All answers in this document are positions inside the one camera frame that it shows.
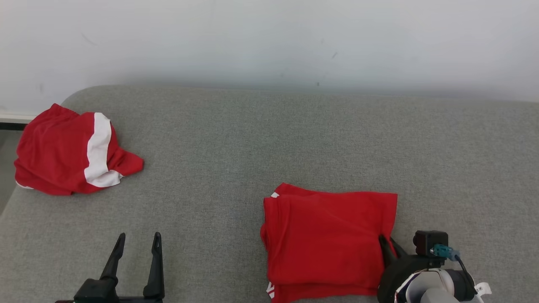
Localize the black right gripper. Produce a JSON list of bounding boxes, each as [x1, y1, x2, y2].
[[377, 234, 446, 303]]

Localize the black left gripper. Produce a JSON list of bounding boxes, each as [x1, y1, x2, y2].
[[55, 231, 166, 303]]

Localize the red garment with white stripes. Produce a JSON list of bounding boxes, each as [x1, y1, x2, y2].
[[260, 182, 398, 303]]

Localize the red shorts with white band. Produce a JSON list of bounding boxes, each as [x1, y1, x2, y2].
[[13, 103, 145, 197]]

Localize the right camera cable teal plug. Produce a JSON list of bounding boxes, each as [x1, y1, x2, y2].
[[430, 244, 493, 296]]

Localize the white and dark wall skirting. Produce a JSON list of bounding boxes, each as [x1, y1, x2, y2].
[[0, 112, 38, 130]]

